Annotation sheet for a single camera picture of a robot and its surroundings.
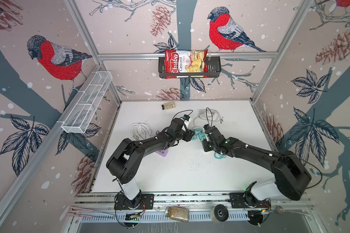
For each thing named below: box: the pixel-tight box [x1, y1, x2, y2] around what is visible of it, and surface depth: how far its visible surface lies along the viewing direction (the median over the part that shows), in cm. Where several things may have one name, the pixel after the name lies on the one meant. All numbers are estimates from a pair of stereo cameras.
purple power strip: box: [155, 149, 169, 157], surface depth 91 cm
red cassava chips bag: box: [164, 49, 210, 80], surface depth 90 cm
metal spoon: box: [274, 205, 310, 217], surface depth 72 cm
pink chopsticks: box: [66, 205, 94, 218], surface depth 73 cm
